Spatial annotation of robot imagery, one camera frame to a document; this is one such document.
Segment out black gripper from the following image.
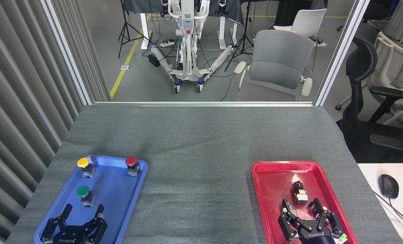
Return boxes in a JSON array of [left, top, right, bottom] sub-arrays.
[[278, 198, 344, 244], [40, 203, 108, 244]]

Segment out green push button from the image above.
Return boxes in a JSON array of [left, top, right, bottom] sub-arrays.
[[76, 185, 96, 207]]

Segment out yellow push button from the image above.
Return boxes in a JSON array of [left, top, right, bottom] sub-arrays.
[[77, 158, 96, 178]]

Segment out red push button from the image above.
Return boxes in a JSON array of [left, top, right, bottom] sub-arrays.
[[125, 156, 140, 177]]

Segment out blue plastic tray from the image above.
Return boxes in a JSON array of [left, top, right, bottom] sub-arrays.
[[33, 155, 148, 244]]

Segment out red plastic tray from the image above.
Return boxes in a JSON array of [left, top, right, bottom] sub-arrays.
[[251, 161, 359, 244]]

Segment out white desk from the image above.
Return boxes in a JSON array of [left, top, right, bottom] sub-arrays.
[[357, 163, 403, 244]]

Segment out black computer mouse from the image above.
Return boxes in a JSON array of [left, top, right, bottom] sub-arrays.
[[378, 174, 399, 199]]

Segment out black mesh office chair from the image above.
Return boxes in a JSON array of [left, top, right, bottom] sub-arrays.
[[337, 37, 403, 163]]

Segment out grey padded office chair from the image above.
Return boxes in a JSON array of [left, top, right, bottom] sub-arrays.
[[234, 29, 313, 102]]

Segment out black tripod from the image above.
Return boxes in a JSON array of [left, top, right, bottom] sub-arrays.
[[118, 0, 151, 59], [225, 0, 255, 72]]

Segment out white plastic chair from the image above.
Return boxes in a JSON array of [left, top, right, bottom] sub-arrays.
[[273, 8, 327, 72]]

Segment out white wheeled stand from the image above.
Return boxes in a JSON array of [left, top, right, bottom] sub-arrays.
[[150, 0, 236, 94]]

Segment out black knob switch silver base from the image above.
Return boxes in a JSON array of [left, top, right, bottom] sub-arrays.
[[292, 181, 309, 204]]

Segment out black mouse cable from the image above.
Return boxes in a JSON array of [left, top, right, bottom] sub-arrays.
[[373, 190, 403, 234]]

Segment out aluminium frame crossbar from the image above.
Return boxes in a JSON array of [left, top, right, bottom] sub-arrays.
[[93, 101, 315, 107]]

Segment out aluminium frame post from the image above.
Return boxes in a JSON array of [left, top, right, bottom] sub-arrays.
[[41, 0, 93, 105], [314, 0, 371, 106]]

